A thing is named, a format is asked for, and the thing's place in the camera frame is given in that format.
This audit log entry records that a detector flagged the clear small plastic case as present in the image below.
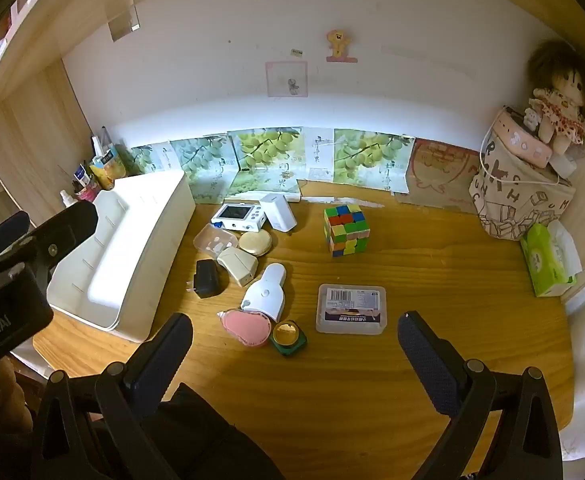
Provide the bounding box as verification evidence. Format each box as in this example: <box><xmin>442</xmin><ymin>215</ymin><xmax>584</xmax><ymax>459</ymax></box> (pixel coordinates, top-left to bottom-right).
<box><xmin>193</xmin><ymin>223</ymin><xmax>238</xmax><ymax>260</ymax></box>

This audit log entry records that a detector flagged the brown cartoon cardboard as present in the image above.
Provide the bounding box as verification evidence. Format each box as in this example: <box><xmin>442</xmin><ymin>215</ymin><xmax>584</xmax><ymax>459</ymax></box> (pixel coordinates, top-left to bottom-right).
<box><xmin>397</xmin><ymin>137</ymin><xmax>483</xmax><ymax>211</ymax></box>

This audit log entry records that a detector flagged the beige angular case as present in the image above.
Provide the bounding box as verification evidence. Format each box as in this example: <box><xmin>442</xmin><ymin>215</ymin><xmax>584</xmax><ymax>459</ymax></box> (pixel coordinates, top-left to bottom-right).
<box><xmin>216</xmin><ymin>246</ymin><xmax>259</xmax><ymax>288</ymax></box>

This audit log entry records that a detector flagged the green perfume bottle gold cap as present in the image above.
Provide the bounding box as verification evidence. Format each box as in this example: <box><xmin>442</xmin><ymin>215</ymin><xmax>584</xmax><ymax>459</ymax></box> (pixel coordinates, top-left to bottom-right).
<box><xmin>270</xmin><ymin>319</ymin><xmax>307</xmax><ymax>358</ymax></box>

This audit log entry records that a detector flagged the rag doll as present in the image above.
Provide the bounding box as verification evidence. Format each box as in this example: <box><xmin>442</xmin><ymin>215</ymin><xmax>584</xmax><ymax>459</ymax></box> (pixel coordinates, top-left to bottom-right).
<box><xmin>526</xmin><ymin>39</ymin><xmax>585</xmax><ymax>156</ymax></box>

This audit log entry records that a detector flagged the person's left hand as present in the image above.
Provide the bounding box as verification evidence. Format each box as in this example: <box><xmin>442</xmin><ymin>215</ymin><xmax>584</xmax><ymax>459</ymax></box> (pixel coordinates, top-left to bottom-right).
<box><xmin>0</xmin><ymin>355</ymin><xmax>34</xmax><ymax>436</ymax></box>

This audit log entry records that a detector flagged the white cable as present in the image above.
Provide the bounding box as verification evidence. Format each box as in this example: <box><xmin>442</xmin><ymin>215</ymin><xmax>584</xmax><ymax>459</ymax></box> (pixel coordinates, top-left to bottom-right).
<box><xmin>479</xmin><ymin>120</ymin><xmax>565</xmax><ymax>186</ymax></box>

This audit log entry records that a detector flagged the clear plastic sheet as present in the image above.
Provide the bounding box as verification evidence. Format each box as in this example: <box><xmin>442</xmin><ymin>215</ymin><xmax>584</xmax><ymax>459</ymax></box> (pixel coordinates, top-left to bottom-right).
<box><xmin>105</xmin><ymin>0</ymin><xmax>140</xmax><ymax>41</ymax></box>

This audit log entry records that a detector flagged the pink heart-shaped case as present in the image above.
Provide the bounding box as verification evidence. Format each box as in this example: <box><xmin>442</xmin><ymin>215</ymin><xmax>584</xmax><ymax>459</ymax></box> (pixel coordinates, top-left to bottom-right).
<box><xmin>217</xmin><ymin>308</ymin><xmax>272</xmax><ymax>348</ymax></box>

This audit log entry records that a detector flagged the yellow snack packet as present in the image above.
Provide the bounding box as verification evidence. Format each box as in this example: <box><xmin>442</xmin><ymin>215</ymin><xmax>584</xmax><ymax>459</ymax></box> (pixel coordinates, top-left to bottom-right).
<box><xmin>90</xmin><ymin>145</ymin><xmax>129</xmax><ymax>191</ymax></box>

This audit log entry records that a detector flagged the pink round box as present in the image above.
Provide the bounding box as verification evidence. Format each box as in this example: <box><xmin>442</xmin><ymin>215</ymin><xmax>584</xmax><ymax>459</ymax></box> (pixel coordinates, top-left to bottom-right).
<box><xmin>491</xmin><ymin>105</ymin><xmax>554</xmax><ymax>167</ymax></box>

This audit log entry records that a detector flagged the dark cloth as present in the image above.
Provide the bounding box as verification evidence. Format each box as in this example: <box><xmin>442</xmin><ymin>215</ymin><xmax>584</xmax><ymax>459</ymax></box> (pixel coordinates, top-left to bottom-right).
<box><xmin>160</xmin><ymin>382</ymin><xmax>286</xmax><ymax>480</ymax></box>

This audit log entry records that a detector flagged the yellow lion sticker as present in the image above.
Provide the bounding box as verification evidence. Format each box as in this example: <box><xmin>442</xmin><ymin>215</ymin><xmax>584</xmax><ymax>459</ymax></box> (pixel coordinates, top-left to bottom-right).
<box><xmin>326</xmin><ymin>29</ymin><xmax>359</xmax><ymax>63</ymax></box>

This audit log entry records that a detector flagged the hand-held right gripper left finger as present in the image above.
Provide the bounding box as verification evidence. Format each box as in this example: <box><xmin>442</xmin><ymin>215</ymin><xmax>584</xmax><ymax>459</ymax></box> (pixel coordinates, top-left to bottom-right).
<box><xmin>30</xmin><ymin>312</ymin><xmax>194</xmax><ymax>480</ymax></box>

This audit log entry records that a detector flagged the white charger adapter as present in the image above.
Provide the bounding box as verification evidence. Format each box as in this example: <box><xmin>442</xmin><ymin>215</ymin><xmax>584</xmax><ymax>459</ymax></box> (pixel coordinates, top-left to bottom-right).
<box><xmin>259</xmin><ymin>192</ymin><xmax>298</xmax><ymax>233</ymax></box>

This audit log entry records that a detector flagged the round gold compact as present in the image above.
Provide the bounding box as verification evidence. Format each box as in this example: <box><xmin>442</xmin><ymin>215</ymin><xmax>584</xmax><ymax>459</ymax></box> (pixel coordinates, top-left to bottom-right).
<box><xmin>237</xmin><ymin>230</ymin><xmax>274</xmax><ymax>256</ymax></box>

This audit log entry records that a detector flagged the white digital camera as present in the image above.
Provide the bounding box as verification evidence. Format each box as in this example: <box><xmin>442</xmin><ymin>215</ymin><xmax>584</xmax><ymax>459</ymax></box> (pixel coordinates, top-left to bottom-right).
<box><xmin>211</xmin><ymin>202</ymin><xmax>266</xmax><ymax>233</ymax></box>

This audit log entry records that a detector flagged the clear labelled plastic box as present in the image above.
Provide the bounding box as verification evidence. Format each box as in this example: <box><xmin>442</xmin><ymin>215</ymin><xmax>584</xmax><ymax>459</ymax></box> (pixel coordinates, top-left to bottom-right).
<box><xmin>315</xmin><ymin>283</ymin><xmax>387</xmax><ymax>335</ymax></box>

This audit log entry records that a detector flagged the pink framed sketch card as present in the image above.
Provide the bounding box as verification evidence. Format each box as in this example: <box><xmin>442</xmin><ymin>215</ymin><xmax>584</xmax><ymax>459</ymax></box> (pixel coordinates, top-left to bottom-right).
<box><xmin>265</xmin><ymin>60</ymin><xmax>308</xmax><ymax>97</ymax></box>

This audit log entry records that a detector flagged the black charger plug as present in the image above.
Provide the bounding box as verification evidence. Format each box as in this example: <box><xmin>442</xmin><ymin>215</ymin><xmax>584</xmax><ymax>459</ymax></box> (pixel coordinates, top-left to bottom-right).
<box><xmin>194</xmin><ymin>258</ymin><xmax>229</xmax><ymax>299</ymax></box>

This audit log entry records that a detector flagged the colourful puzzle cube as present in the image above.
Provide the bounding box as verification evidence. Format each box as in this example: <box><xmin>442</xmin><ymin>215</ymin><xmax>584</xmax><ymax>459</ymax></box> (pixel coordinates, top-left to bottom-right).
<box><xmin>323</xmin><ymin>203</ymin><xmax>371</xmax><ymax>258</ymax></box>

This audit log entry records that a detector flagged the white plastic storage box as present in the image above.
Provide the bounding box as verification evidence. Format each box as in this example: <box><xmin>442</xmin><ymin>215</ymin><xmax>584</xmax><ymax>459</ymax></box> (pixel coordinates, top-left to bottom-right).
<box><xmin>46</xmin><ymin>170</ymin><xmax>196</xmax><ymax>343</ymax></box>

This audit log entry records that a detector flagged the green tissue pack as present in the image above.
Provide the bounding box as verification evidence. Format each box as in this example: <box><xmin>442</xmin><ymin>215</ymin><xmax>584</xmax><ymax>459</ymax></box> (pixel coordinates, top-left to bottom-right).
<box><xmin>519</xmin><ymin>220</ymin><xmax>584</xmax><ymax>297</ymax></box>

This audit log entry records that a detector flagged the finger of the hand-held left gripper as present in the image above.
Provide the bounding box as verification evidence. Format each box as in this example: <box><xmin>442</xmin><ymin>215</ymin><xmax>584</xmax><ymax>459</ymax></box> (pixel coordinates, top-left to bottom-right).
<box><xmin>0</xmin><ymin>211</ymin><xmax>31</xmax><ymax>264</ymax></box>
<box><xmin>25</xmin><ymin>201</ymin><xmax>98</xmax><ymax>287</ymax></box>

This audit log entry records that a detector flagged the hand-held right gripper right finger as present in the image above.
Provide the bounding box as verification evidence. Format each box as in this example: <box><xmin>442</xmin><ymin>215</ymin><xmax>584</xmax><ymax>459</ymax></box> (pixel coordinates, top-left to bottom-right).
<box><xmin>397</xmin><ymin>311</ymin><xmax>565</xmax><ymax>480</ymax></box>

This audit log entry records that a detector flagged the blue white tube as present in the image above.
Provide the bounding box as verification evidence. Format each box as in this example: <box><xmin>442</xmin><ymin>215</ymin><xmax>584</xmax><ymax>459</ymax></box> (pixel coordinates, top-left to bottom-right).
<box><xmin>72</xmin><ymin>162</ymin><xmax>93</xmax><ymax>191</ymax></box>

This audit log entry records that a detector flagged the letter print fabric bag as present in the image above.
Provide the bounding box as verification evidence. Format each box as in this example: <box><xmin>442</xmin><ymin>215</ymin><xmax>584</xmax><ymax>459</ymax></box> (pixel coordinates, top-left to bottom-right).
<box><xmin>469</xmin><ymin>125</ymin><xmax>573</xmax><ymax>241</ymax></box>

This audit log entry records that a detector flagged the white handheld device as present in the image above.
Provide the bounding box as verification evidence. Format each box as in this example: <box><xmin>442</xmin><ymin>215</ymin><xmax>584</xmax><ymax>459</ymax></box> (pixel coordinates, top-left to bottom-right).
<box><xmin>240</xmin><ymin>263</ymin><xmax>288</xmax><ymax>323</ymax></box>

